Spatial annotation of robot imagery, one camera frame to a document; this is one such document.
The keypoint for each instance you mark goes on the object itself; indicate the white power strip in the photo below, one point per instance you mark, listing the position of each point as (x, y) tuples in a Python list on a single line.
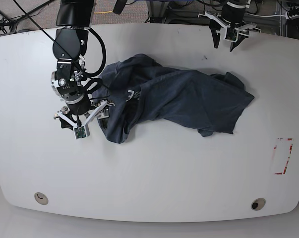
[(293, 13)]

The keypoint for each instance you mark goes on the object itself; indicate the red tape rectangle marking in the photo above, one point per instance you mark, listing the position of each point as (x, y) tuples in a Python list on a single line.
[(281, 155)]

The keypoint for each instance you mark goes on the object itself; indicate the aluminium frame base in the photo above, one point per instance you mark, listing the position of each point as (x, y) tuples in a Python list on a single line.
[(157, 10)]

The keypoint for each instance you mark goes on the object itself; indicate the black tripod stand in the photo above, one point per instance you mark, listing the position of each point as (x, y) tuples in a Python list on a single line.
[(9, 25)]

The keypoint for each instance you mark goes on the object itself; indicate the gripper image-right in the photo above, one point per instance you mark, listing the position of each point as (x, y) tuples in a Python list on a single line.
[(230, 23)]

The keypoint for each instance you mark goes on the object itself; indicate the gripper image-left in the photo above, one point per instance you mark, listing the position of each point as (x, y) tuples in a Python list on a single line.
[(79, 105)]

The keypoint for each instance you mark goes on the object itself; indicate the left table cable grommet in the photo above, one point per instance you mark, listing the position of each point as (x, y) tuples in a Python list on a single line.
[(41, 198)]

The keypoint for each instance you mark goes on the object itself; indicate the right table cable grommet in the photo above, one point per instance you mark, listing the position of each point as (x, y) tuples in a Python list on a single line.
[(258, 204)]

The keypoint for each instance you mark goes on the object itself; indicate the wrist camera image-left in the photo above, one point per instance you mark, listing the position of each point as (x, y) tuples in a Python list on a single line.
[(81, 132)]

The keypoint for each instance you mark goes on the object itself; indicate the black cylinder on floor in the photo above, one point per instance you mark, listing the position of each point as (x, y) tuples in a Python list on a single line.
[(119, 6)]

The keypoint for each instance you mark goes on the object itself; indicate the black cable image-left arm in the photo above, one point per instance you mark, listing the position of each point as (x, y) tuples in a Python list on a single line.
[(41, 63)]

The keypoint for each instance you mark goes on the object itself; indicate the dark blue T-shirt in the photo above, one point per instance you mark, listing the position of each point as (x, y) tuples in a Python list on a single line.
[(142, 89)]

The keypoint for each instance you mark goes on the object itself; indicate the table cable grommet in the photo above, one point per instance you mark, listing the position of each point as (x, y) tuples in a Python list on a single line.
[(41, 198), (258, 204)]

